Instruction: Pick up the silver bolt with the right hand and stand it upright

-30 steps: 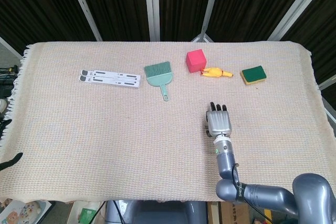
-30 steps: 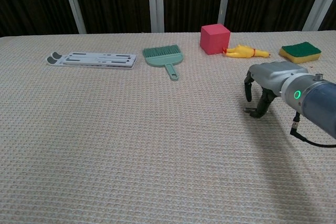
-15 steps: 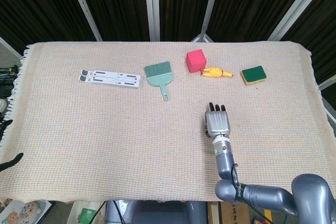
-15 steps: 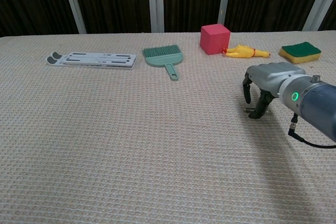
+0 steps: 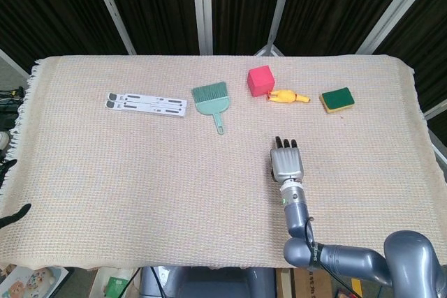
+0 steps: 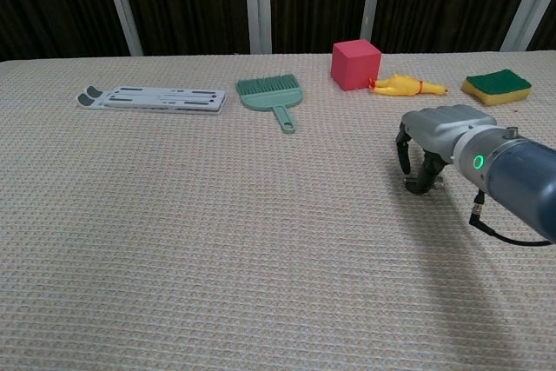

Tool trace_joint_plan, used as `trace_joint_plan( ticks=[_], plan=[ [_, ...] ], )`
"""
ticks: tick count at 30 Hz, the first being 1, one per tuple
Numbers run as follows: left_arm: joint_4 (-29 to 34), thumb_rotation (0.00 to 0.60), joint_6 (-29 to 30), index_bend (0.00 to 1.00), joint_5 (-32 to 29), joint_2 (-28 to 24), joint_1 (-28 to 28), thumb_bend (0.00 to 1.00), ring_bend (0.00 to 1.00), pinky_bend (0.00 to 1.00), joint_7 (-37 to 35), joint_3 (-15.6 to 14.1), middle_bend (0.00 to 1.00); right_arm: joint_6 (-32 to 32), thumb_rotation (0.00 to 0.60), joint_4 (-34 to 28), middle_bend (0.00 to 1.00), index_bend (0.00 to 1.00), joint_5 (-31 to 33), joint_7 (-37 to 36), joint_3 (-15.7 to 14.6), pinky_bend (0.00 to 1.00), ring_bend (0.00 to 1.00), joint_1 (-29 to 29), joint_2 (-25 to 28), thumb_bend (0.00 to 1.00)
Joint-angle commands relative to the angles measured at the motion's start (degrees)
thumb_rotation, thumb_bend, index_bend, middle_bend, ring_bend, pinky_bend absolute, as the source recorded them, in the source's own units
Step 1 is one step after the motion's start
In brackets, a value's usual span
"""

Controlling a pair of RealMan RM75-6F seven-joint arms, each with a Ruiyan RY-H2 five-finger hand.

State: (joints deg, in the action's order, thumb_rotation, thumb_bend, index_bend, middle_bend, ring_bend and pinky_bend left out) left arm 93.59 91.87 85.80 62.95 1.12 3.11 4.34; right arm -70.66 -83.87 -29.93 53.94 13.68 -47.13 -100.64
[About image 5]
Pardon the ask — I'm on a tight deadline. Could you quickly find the green and yellow sponge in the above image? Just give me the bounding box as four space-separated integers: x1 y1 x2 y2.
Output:
318 87 356 114

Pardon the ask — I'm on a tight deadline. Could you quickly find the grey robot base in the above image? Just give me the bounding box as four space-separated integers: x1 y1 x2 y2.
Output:
139 265 279 298

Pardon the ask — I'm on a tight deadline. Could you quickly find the brown cardboard box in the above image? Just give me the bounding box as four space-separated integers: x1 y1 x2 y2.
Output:
275 268 332 298

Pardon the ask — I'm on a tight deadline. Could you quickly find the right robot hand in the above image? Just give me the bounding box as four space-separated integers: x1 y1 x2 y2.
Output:
269 135 305 184

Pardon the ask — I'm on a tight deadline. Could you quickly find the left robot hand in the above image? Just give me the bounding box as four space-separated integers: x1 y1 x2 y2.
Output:
0 159 33 231

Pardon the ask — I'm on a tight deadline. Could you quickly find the red foam cube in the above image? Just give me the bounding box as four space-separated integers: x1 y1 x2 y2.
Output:
247 65 275 98

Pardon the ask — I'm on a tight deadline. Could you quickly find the green hand brush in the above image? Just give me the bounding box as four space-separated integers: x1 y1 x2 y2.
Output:
191 82 230 135

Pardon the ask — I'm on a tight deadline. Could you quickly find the yellow rubber chicken toy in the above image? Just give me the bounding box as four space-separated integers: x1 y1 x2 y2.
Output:
267 89 311 105

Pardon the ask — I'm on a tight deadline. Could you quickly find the black cable with strap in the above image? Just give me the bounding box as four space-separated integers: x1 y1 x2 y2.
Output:
302 216 353 290

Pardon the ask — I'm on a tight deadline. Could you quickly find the white folding laptop stand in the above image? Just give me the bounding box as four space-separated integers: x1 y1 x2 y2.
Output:
104 91 189 119

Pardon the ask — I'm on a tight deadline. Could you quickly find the white frame post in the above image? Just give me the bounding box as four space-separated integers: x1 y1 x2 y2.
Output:
254 0 298 57
0 48 31 79
422 98 447 159
356 0 437 55
86 0 137 56
190 0 214 56

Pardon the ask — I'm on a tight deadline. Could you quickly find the beige woven tablecloth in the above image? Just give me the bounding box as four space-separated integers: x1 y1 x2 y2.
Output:
0 54 447 271

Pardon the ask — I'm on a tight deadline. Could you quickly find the black equipment with cables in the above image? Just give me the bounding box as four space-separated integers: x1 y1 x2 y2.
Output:
0 85 26 131

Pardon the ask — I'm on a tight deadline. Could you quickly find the dark pleated curtain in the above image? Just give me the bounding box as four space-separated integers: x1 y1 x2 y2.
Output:
0 0 447 128

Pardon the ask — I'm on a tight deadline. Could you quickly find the colourful picture book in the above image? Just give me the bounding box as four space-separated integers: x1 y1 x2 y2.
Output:
0 265 70 298

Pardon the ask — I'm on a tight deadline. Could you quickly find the small green box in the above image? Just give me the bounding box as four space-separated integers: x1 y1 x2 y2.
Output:
104 276 132 298

